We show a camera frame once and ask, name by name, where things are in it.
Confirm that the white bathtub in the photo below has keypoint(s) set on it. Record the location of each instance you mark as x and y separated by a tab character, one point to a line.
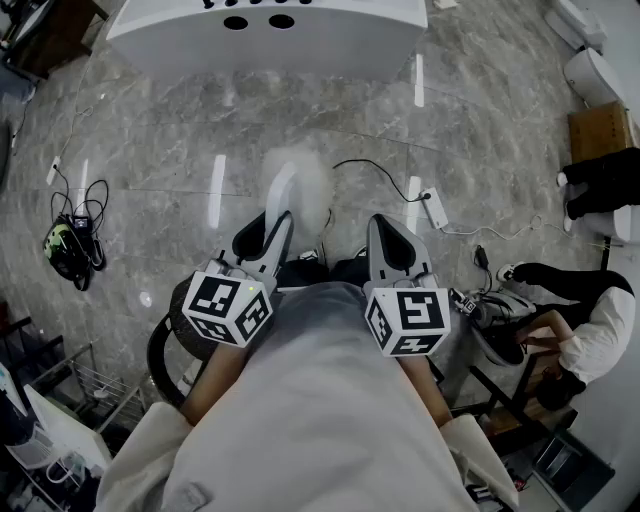
320	45

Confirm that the green and black helmet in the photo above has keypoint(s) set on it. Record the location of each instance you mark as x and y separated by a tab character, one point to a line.
62	250

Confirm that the person's dark trousers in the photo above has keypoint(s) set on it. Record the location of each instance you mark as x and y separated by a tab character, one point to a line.
305	272

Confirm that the person's light grey top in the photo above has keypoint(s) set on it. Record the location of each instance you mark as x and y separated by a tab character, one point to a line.
320	410

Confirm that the black metal frame table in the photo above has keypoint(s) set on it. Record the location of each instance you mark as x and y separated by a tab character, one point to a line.
525	415

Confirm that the white fluffy cleaning tool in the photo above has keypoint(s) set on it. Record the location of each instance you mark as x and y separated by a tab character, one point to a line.
310	185

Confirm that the white floor appliance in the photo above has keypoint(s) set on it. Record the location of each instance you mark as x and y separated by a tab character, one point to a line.
575	22

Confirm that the wooden box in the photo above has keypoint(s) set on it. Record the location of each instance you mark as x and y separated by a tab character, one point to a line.
597	130

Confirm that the dark wooden table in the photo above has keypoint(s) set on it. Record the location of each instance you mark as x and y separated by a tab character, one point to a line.
55	35

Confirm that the grey and black device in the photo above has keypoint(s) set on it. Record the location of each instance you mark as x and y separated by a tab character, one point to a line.
500	310

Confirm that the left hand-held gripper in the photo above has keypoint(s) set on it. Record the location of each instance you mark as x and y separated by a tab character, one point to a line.
225	300

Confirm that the small white power strip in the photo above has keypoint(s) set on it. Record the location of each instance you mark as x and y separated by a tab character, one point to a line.
53	170

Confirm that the person's right forearm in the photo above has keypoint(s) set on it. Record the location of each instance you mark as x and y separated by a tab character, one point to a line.
425	390

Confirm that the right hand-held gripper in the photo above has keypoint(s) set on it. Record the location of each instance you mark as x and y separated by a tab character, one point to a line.
405	315

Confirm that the black round chair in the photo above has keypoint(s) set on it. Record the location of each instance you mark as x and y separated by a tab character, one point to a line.
172	320

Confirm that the black power adapter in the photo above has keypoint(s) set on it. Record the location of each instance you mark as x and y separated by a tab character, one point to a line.
482	257

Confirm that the white flat board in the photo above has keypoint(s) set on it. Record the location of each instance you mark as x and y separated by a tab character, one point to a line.
65	425

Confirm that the person's left forearm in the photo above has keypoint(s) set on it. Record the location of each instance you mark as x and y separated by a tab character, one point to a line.
215	380

